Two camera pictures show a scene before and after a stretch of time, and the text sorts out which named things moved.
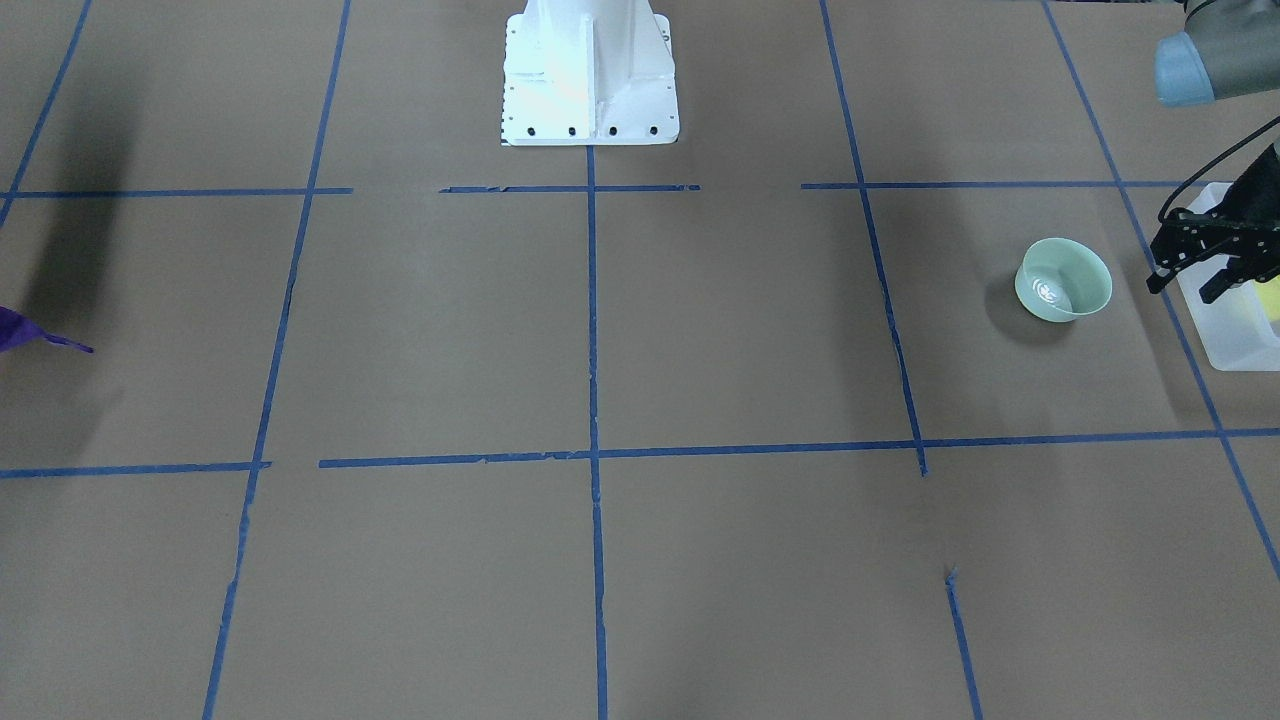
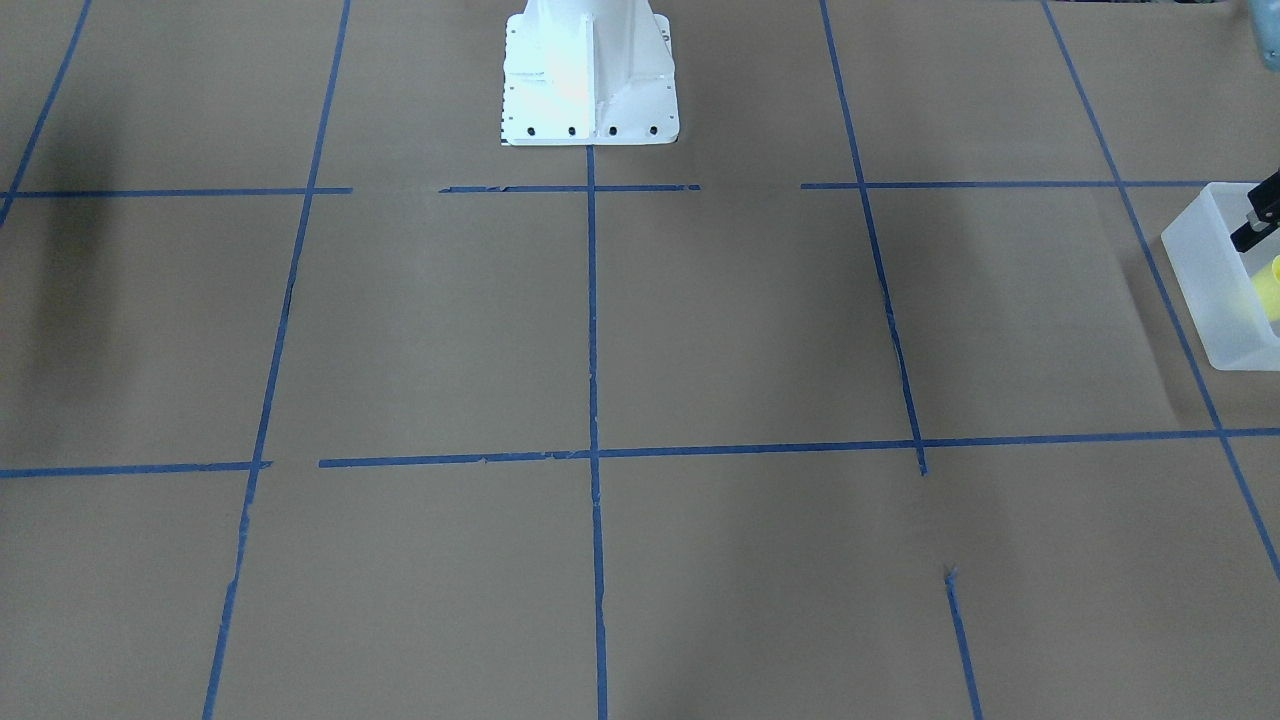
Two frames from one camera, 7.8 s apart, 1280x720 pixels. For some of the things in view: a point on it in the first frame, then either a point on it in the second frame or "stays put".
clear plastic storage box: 1233,328 stays put
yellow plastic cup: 1269,293 stays put
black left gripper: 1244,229 -> 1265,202
